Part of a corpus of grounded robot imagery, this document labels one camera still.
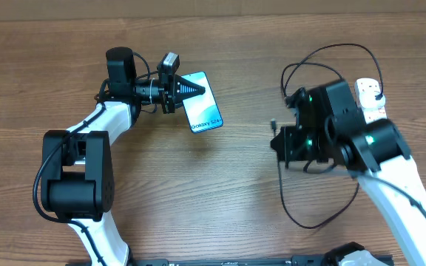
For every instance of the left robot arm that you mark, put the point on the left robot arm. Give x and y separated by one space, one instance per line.
75 182

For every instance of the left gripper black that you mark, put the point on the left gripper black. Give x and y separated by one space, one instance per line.
169 88

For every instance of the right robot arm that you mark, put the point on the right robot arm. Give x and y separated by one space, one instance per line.
349 127

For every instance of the white power strip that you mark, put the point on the white power strip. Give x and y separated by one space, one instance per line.
366 90

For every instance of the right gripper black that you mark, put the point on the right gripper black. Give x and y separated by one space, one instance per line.
288 152

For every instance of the Galaxy S24+ smartphone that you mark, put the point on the Galaxy S24+ smartphone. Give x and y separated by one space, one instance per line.
202 111

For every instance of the white charger plug adapter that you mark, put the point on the white charger plug adapter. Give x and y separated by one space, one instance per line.
371 100

